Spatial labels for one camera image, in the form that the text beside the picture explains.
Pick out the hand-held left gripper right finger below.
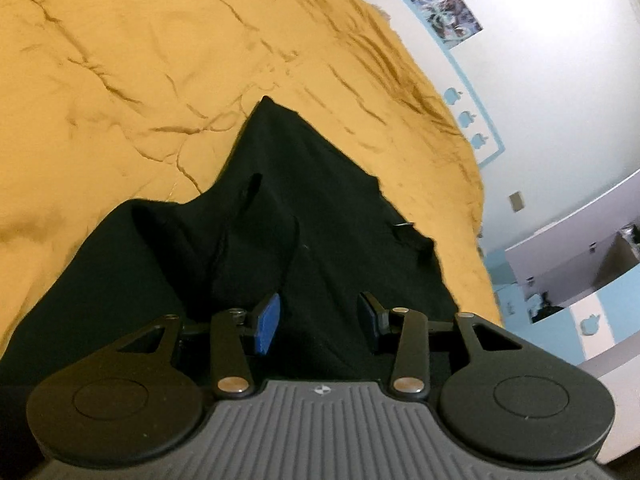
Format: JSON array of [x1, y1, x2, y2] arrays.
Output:
[[357, 291, 521, 398]]

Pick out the black shorts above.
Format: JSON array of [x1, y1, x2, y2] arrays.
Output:
[[0, 95, 463, 386]]

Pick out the white blue-edged headboard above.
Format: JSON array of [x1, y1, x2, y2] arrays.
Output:
[[325, 0, 506, 168]]

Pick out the anime wall poster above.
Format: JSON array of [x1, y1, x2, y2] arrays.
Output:
[[409, 0, 486, 51]]

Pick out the yellow blanket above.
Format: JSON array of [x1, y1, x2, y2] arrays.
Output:
[[0, 0, 503, 356]]

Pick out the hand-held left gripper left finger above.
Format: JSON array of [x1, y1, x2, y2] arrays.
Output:
[[114, 292, 282, 395]]

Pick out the lilac and blue shelf unit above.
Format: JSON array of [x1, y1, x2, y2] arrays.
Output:
[[486, 170, 640, 376]]

